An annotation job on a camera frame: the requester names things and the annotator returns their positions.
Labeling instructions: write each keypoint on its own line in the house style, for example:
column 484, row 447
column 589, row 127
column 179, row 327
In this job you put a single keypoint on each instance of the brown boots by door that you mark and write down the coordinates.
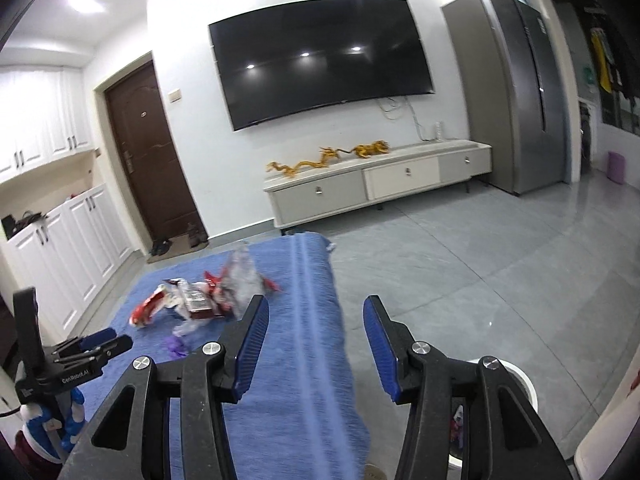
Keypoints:
column 196, row 236

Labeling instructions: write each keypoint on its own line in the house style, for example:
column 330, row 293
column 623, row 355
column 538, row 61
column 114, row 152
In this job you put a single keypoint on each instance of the purple small bin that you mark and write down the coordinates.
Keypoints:
column 616, row 167

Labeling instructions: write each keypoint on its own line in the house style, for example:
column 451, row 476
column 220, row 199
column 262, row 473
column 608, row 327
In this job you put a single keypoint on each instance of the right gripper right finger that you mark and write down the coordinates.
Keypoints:
column 503, row 436

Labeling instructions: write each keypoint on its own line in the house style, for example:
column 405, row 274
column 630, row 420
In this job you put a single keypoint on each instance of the brown entrance door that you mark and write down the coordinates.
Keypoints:
column 147, row 152

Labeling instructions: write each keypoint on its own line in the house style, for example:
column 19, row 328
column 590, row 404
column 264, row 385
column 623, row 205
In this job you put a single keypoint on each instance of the dark snack wrapper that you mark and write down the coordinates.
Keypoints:
column 195, row 300

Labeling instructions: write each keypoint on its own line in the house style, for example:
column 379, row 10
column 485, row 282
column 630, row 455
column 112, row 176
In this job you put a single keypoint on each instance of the grey steel refrigerator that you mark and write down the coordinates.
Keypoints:
column 513, row 91

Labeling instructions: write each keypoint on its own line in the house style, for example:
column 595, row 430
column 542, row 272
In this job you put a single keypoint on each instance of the golden lion figurine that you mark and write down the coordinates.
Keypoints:
column 379, row 147

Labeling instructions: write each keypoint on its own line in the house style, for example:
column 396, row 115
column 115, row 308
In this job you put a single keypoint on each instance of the yellow hanging garment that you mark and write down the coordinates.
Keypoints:
column 603, row 58

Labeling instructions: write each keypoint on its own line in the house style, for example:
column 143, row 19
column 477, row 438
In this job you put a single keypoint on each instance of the white round trash bin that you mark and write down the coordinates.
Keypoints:
column 455, row 459

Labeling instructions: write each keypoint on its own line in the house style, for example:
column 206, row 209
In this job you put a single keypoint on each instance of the white upper wall cabinet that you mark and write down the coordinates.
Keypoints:
column 44, row 117

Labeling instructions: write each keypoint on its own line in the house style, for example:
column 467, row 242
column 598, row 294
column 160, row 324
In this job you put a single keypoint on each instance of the clear plastic bag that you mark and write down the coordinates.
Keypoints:
column 236, row 284

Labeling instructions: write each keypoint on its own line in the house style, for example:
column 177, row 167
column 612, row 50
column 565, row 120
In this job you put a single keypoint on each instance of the red white snack bag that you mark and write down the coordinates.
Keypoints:
column 160, row 299

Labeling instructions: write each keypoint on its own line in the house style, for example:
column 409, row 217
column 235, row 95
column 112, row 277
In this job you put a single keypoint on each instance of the black curved wall television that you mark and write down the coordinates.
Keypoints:
column 283, row 60

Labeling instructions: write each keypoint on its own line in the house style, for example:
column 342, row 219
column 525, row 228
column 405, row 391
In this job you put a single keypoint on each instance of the dark shoes by door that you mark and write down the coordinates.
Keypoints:
column 160, row 247

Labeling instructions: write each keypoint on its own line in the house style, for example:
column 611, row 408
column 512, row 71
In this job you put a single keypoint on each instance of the golden dragon figurine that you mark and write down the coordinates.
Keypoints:
column 327, row 155

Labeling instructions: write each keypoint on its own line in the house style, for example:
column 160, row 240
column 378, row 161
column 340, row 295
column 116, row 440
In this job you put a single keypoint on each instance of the left blue white gloved hand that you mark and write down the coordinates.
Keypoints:
column 45, row 434

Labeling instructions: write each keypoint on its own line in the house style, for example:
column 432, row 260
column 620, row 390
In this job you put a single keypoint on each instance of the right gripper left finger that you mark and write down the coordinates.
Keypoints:
column 128, row 435

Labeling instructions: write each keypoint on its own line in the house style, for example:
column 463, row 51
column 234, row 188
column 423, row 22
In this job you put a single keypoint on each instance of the white low tv cabinet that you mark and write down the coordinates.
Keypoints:
column 355, row 183

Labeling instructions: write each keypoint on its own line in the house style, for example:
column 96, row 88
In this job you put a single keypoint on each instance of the blue fluffy rug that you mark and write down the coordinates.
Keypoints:
column 298, row 419

